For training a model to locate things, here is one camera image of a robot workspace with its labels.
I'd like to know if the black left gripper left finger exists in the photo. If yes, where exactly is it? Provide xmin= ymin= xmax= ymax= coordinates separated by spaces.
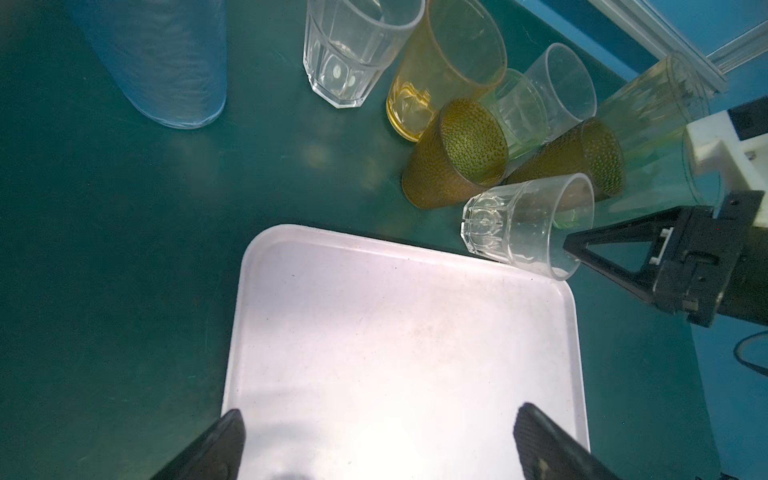
xmin=151 ymin=409 xmax=246 ymax=480

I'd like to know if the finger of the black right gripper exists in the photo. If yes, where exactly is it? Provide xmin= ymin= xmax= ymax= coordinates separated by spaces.
xmin=563 ymin=207 xmax=684 ymax=303

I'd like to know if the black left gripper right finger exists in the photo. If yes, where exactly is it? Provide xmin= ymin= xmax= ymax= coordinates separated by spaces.
xmin=513 ymin=402 xmax=619 ymax=480

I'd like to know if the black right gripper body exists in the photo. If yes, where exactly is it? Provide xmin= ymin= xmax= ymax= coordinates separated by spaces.
xmin=652 ymin=190 xmax=767 ymax=327

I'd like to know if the clear faceted glass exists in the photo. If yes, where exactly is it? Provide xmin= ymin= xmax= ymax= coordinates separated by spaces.
xmin=460 ymin=173 xmax=595 ymax=281
xmin=303 ymin=0 xmax=426 ymax=109

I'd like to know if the lilac plastic tray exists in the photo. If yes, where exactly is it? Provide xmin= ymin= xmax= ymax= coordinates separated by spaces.
xmin=222 ymin=225 xmax=589 ymax=479

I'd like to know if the tall green glass front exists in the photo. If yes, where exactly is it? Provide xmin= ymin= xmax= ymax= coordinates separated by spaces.
xmin=594 ymin=127 xmax=725 ymax=227

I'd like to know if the dark amber dimpled glass right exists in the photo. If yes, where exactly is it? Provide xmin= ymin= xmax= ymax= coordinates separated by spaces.
xmin=502 ymin=117 xmax=626 ymax=201

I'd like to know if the dark amber dimpled glass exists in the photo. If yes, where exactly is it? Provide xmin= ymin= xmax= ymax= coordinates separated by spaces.
xmin=502 ymin=117 xmax=626 ymax=201
xmin=401 ymin=98 xmax=508 ymax=210

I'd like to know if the tall green yellow glass rear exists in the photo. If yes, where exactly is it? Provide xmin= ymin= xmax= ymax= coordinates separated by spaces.
xmin=597 ymin=52 xmax=710 ymax=161

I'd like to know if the clear smooth glass rear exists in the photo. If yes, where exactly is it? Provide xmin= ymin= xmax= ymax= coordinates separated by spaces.
xmin=524 ymin=43 xmax=597 ymax=142

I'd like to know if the pale green small glass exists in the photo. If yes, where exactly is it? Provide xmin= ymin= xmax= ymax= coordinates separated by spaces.
xmin=479 ymin=68 xmax=549 ymax=161

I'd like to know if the dark amber dimpled glass left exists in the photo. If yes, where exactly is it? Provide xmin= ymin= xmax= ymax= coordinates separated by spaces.
xmin=401 ymin=98 xmax=508 ymax=210

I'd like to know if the yellow amber smooth glass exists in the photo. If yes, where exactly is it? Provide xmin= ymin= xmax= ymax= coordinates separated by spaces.
xmin=386 ymin=0 xmax=508 ymax=142

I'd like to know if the frosted blue tall cup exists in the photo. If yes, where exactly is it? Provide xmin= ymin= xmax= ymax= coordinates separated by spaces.
xmin=65 ymin=0 xmax=227 ymax=130

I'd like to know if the aluminium frame right post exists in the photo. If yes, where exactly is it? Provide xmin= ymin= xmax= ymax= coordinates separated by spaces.
xmin=590 ymin=0 xmax=767 ymax=95

